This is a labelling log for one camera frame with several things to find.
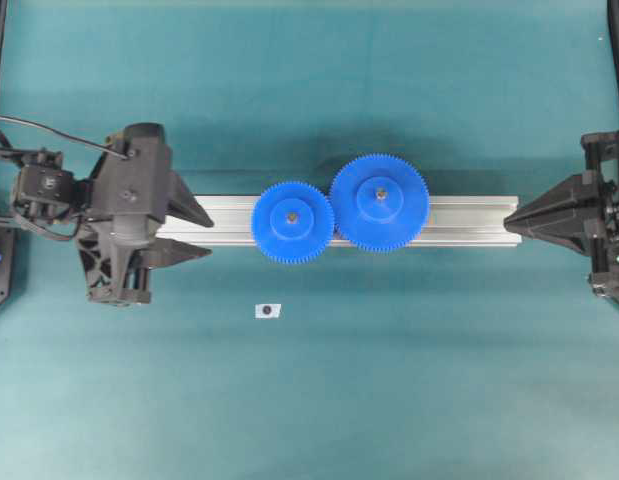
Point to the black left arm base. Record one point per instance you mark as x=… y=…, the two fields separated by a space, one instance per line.
x=7 y=252

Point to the silver aluminium extrusion rail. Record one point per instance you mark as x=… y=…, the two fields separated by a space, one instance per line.
x=454 y=221

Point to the small blue gear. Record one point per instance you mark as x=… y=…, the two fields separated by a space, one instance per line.
x=292 y=223

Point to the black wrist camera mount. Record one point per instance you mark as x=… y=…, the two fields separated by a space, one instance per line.
x=130 y=184

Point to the large blue gear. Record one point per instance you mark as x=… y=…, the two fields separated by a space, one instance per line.
x=381 y=202

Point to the white marker sticker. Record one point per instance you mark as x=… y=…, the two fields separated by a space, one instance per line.
x=268 y=311

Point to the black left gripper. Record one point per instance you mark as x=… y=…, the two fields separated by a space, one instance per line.
x=119 y=275

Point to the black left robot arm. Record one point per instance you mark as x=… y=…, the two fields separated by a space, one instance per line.
x=49 y=200

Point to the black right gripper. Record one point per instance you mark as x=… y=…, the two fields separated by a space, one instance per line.
x=581 y=213

